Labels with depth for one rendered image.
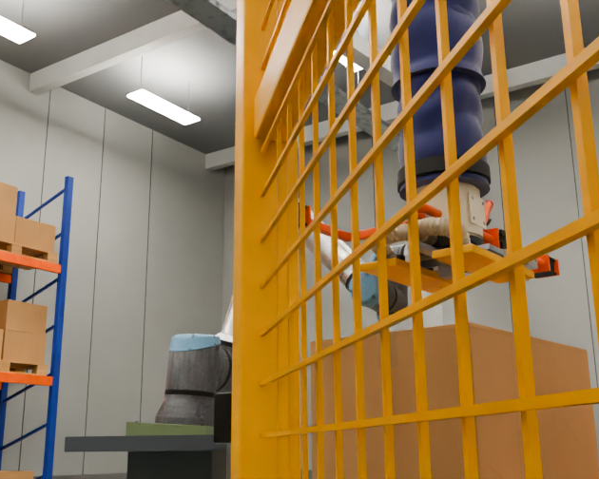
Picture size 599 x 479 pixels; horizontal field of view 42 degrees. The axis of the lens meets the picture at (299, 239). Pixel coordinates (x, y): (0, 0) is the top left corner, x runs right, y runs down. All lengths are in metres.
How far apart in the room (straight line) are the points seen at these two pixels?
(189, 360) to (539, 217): 9.97
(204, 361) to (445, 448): 0.97
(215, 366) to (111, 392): 10.18
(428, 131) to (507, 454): 0.77
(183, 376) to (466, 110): 1.08
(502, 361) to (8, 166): 10.54
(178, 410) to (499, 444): 1.02
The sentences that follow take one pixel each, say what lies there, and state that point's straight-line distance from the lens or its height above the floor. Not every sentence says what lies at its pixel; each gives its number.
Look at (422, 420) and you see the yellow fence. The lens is 0.29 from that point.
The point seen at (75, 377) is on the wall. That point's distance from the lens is 12.02.
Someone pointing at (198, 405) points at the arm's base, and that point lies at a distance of 2.27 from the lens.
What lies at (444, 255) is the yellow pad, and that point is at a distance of 1.70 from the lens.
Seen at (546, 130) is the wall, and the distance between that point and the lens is 12.32.
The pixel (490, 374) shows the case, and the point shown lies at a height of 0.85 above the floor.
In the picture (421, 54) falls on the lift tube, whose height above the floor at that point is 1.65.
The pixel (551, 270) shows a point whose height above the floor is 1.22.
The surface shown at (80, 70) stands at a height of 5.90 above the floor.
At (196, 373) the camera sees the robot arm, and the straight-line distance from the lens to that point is 2.28.
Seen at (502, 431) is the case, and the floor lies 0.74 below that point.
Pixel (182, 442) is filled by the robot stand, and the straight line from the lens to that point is 2.08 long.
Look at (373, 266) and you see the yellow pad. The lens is 1.79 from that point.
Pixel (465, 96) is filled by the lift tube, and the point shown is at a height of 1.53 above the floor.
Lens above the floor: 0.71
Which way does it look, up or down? 15 degrees up
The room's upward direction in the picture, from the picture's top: 1 degrees counter-clockwise
